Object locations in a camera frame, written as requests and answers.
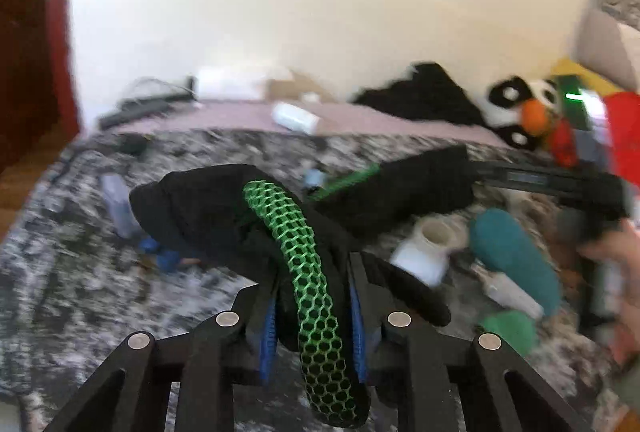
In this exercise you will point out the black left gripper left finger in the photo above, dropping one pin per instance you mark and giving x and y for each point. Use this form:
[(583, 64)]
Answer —
[(130, 390)]

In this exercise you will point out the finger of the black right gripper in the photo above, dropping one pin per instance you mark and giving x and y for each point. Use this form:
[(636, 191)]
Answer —
[(435, 181), (345, 182)]

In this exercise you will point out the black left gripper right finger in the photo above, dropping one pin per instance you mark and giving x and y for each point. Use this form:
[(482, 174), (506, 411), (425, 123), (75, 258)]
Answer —
[(438, 382)]

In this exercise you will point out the white cup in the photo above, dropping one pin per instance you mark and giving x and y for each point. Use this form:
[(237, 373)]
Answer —
[(425, 253)]

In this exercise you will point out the blue toy figure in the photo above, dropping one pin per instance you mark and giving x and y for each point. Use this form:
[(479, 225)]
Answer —
[(115, 194)]

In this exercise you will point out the black glove with green mesh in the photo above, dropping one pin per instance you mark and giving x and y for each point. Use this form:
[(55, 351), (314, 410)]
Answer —
[(239, 217)]

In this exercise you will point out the small blue label bottle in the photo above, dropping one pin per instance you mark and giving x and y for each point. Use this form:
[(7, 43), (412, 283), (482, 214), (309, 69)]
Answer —
[(314, 180)]

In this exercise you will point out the person's right hand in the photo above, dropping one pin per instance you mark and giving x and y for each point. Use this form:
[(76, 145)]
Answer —
[(609, 309)]

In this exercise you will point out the black clothing pile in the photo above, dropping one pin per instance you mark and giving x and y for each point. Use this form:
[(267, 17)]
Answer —
[(427, 94)]

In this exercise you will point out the teal fuzzy sock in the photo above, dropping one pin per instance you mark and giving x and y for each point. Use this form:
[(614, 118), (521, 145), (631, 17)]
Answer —
[(502, 245)]

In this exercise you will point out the red bag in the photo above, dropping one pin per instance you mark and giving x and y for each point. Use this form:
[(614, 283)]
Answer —
[(623, 110)]

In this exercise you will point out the green fuzzy item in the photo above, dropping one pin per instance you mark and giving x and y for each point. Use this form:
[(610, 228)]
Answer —
[(516, 328)]

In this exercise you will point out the cardboard box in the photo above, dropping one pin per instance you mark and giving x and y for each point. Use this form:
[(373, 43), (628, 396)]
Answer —
[(291, 85)]

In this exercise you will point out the yellow pillow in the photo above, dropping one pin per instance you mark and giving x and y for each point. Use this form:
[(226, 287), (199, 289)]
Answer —
[(590, 79)]

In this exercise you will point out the white folded quilt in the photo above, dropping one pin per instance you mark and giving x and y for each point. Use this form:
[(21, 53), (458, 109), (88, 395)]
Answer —
[(610, 49)]

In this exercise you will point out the pink bed sheet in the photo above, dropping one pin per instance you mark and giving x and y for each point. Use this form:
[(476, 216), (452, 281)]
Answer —
[(335, 118)]

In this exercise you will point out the patterned grey blanket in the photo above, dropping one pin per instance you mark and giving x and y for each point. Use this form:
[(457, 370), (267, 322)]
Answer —
[(71, 289)]

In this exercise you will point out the floral pillow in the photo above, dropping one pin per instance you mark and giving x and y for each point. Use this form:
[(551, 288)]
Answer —
[(624, 11)]

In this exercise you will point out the dark red door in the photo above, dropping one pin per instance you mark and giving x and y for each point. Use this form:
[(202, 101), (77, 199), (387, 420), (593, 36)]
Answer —
[(36, 90)]

